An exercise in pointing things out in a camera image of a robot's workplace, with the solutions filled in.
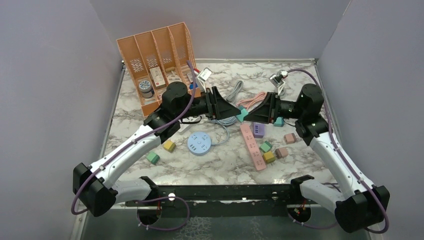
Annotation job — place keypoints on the pink usb charger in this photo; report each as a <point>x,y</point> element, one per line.
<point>290,138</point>
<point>281,152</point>

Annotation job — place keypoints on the green usb charger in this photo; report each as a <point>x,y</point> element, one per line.
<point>266,147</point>

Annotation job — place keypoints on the white power strip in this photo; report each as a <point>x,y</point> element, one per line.
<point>186,123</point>

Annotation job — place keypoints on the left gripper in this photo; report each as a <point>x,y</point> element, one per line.
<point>217,107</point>

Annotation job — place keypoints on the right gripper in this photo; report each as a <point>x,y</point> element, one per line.
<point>267,112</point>

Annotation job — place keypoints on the white red box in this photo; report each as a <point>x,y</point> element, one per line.
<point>157,77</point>

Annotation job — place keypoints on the teal usb charger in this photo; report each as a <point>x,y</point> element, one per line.
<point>243,112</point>
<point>279,122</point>

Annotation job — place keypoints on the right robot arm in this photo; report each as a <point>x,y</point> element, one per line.
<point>359,203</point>

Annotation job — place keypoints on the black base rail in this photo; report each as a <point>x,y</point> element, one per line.
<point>214,201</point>

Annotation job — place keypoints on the round blue power strip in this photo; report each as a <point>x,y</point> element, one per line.
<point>199,143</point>

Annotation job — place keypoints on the pink usb charger lower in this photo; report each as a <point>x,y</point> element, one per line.
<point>281,152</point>

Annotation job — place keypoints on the pink power strip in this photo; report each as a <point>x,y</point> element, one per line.
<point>252,147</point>

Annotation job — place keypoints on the green charger left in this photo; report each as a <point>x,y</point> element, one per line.
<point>153,158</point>

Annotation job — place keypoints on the pink usb charger upper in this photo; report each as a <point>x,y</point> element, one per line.
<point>290,138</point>

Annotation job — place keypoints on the yellow charger left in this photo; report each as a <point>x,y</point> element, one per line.
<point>169,146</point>

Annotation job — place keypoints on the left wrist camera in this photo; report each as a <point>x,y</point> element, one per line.
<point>203,76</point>

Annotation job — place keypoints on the round tin in organizer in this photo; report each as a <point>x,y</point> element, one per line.
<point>146,89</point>

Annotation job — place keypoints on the orange desk file organizer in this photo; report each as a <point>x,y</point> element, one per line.
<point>169,48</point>

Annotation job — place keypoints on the purple power strip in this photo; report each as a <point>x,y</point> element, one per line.
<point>258,130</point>

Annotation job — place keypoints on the yellow usb charger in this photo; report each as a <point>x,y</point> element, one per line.
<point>268,157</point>

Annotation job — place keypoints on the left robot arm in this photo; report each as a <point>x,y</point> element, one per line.
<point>95,185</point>

